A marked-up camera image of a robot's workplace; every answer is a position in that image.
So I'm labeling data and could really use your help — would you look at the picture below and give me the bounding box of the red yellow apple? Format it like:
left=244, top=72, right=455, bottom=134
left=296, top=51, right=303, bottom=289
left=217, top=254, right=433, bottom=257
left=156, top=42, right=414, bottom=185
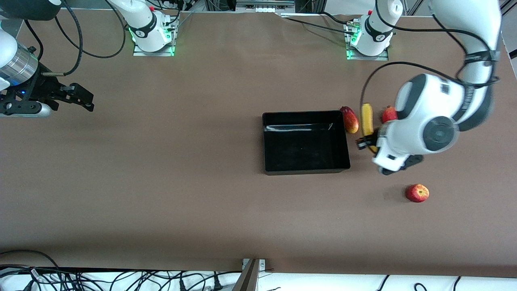
left=406, top=183, right=430, bottom=203

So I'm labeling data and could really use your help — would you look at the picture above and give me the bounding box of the yellow banana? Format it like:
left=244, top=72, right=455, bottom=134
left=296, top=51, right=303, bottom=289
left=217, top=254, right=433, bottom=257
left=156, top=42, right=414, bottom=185
left=361, top=103, right=379, bottom=154

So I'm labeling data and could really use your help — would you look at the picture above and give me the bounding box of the black rectangular plastic box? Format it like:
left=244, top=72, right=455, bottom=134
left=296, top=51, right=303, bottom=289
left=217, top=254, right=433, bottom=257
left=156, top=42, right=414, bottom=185
left=262, top=110, right=351, bottom=176

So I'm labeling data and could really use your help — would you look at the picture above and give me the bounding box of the red pomegranate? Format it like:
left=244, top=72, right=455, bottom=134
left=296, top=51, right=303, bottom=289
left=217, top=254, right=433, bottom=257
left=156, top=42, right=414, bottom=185
left=381, top=105, right=398, bottom=124

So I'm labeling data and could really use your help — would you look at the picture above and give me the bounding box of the red yellow mango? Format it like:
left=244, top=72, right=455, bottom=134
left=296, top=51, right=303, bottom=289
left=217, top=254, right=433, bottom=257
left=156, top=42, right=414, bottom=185
left=340, top=106, right=359, bottom=134

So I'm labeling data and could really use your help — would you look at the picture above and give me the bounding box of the thin black looped cable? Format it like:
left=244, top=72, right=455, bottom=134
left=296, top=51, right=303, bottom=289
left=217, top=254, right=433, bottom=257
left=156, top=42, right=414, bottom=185
left=55, top=16, right=126, bottom=59

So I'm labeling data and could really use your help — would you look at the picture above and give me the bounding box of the thick black hose cable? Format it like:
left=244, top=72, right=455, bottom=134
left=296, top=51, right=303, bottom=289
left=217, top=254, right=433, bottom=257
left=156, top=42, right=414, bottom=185
left=40, top=0, right=84, bottom=77

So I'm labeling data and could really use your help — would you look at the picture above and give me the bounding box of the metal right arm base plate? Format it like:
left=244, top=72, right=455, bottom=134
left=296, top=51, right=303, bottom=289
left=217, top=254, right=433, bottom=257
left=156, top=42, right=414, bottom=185
left=132, top=18, right=178, bottom=57

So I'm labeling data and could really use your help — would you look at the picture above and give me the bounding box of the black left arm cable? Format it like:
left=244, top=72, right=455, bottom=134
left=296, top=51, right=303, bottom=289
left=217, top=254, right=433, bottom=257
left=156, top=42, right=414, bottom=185
left=359, top=24, right=502, bottom=141

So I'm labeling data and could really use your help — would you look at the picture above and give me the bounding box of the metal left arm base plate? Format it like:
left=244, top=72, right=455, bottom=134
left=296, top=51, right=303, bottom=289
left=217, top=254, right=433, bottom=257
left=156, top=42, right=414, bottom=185
left=344, top=18, right=390, bottom=61

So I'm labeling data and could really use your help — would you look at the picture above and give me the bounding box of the aluminium corner frame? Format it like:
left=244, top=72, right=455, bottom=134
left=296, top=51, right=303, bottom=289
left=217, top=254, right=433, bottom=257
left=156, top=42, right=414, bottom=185
left=486, top=0, right=517, bottom=28

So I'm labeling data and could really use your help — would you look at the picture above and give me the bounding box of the aluminium profile with bracket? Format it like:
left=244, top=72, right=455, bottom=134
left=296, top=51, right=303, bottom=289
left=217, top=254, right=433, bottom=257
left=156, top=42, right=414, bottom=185
left=232, top=258, right=267, bottom=291

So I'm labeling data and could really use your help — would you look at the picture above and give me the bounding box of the aluminium rail fixture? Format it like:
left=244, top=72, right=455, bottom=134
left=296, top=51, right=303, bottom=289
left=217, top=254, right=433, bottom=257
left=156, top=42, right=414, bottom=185
left=236, top=0, right=295, bottom=13

